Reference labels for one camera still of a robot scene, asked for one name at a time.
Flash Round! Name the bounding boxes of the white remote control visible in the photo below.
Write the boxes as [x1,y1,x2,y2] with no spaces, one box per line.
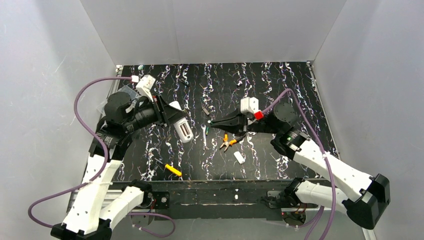
[170,100,194,143]

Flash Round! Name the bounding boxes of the white battery cover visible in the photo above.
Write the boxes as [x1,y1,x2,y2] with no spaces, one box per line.
[233,151,246,165]

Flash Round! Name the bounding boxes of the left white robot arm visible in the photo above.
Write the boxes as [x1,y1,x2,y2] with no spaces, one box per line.
[50,92,193,240]

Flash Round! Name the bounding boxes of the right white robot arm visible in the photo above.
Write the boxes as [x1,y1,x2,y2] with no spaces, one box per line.
[210,102,391,230]

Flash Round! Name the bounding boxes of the orange handled pliers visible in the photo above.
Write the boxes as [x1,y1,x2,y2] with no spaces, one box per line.
[219,131,247,152]

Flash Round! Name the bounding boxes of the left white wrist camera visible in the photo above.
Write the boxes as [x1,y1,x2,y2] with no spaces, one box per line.
[130,74,156,102]

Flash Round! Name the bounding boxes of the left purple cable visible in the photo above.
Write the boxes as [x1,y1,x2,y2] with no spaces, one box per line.
[27,76,177,238]

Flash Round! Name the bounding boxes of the yellow handled screwdriver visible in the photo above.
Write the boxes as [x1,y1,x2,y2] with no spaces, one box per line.
[155,159,183,177]

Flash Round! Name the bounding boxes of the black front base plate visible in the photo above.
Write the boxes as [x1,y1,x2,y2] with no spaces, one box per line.
[151,180,304,221]

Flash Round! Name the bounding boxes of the aluminium frame rail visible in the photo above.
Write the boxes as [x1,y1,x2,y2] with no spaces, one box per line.
[50,76,120,240]

